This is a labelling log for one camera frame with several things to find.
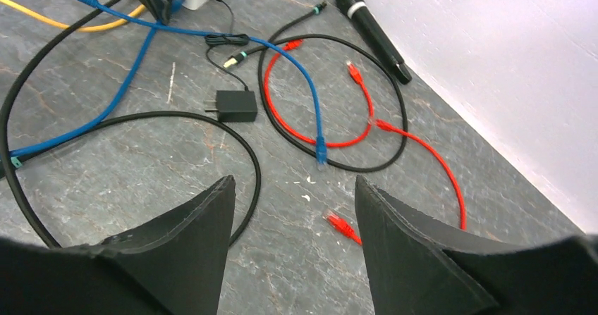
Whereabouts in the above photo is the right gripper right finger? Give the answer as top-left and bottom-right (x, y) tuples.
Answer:
(355, 176), (597, 314)

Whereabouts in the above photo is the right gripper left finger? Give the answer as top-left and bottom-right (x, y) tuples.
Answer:
(1, 175), (236, 314)

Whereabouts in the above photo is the blue ethernet cable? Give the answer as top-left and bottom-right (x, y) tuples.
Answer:
(6, 0), (185, 160)
(55, 0), (329, 171)

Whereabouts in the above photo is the red cable with black adapter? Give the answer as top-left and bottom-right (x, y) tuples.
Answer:
(322, 118), (468, 247)

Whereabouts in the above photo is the yellow ethernet cable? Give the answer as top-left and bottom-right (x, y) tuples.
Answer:
(0, 0), (148, 34)

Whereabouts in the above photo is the black power adapter with cord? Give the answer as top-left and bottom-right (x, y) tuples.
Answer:
(205, 0), (257, 123)

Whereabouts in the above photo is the long black cable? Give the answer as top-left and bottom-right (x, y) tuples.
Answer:
(0, 0), (262, 249)

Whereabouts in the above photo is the black microphone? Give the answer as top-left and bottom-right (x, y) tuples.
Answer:
(335, 0), (413, 85)

